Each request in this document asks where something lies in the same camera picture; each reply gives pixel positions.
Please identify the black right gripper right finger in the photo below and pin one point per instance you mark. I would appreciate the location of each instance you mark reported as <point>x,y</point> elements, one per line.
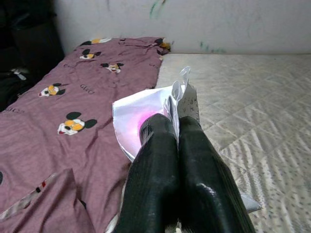
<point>209,194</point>

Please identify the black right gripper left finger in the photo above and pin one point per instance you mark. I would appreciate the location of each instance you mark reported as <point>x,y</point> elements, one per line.
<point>150,182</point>

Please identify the white paper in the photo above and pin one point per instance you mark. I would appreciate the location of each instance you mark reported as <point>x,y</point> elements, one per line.
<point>136,109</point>

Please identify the white quilted mattress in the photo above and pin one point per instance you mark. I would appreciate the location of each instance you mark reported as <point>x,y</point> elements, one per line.
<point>255,109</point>

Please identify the purple Mickey Mouse blanket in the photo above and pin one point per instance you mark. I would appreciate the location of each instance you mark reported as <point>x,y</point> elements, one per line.
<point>73,97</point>

